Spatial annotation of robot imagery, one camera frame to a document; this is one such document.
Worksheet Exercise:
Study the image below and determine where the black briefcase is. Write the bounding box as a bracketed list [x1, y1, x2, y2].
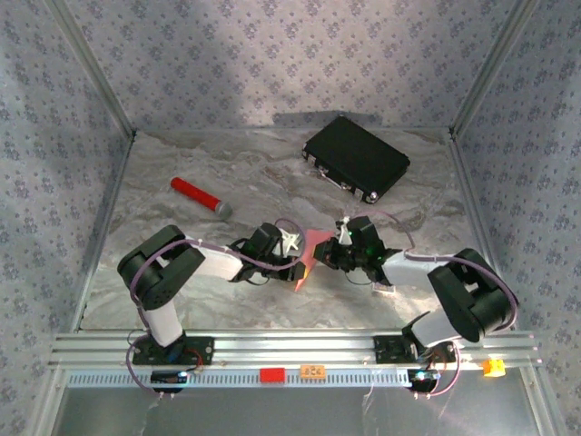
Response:
[301, 115, 412, 205]

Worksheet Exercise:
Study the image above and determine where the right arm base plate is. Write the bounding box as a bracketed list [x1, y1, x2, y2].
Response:
[374, 334, 458, 364]

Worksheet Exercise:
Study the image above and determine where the slotted cable duct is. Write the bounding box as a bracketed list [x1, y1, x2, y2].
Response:
[65, 366, 409, 390]

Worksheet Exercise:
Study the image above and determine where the aluminium frame post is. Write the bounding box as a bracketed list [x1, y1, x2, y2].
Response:
[44, 0, 138, 137]
[448, 0, 544, 140]

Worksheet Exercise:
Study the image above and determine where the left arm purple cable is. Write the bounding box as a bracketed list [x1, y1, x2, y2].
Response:
[125, 217, 308, 401]

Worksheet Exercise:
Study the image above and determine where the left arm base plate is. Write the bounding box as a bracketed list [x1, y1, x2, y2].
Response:
[132, 335, 215, 367]

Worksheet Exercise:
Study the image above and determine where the red cylindrical marker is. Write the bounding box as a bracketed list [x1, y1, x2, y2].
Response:
[170, 176, 234, 219]

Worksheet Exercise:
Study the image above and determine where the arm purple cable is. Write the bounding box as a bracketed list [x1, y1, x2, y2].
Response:
[125, 217, 308, 401]
[356, 210, 519, 401]

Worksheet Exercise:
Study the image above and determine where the aluminium mounting rail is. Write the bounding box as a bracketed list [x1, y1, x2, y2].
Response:
[47, 331, 544, 370]

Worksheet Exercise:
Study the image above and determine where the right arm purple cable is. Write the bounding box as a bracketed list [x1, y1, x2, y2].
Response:
[356, 210, 519, 401]

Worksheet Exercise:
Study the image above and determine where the yellow orange block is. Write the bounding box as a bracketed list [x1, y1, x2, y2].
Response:
[481, 358, 507, 378]

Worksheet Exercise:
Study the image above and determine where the aluminium side rail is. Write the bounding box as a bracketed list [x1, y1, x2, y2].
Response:
[447, 131, 518, 331]
[70, 131, 137, 332]

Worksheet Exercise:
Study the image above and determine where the pink paper sheet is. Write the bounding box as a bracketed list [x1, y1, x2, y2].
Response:
[293, 229, 335, 292]

